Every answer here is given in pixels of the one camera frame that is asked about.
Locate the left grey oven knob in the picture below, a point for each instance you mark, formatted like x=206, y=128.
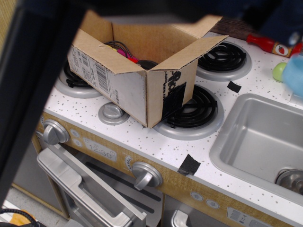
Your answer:
x=54, y=133

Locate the right grey oven knob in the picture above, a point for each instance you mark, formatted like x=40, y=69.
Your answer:
x=146, y=175

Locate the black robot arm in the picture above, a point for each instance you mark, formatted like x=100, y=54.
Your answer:
x=41, y=32

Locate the rear left black burner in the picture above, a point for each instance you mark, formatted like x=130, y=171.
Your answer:
x=72, y=85

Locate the front right black burner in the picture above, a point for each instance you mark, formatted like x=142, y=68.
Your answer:
x=198, y=118

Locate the grey cabinet door handle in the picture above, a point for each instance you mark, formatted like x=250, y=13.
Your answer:
x=179, y=219

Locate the small grey round stove cap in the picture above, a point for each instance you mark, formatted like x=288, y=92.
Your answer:
x=111, y=114

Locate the black tape piece front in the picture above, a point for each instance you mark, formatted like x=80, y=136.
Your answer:
x=189, y=166

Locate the grey oven knob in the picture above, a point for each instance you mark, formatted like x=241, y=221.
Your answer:
x=146, y=175
x=54, y=133

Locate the red toy ketchup bottle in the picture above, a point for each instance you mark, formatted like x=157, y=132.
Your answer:
x=274, y=47

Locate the open brown cardboard box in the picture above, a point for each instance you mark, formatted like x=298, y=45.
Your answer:
x=147, y=70

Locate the silver pot in sink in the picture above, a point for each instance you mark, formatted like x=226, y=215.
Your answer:
x=291, y=179

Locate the green toy pear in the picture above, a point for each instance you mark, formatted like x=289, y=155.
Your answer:
x=278, y=71

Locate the black tape piece rear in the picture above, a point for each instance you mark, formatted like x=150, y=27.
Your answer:
x=234, y=87

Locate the orange object on floor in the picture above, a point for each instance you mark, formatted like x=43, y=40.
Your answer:
x=22, y=219

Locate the rear right black burner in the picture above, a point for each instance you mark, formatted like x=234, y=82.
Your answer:
x=225, y=62

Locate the light blue plastic bowl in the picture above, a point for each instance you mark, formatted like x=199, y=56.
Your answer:
x=292, y=75

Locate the black tape piece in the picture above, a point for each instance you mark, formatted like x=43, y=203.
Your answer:
x=234, y=87
x=189, y=166

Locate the grey metal sink basin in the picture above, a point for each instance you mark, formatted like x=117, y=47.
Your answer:
x=259, y=138

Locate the black burner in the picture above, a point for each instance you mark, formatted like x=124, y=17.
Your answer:
x=225, y=62
x=72, y=85
x=198, y=118

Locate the grey oven door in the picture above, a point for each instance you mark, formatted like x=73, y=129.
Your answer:
x=96, y=194

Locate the grey digital clock panel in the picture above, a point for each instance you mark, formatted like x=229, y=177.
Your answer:
x=100, y=149

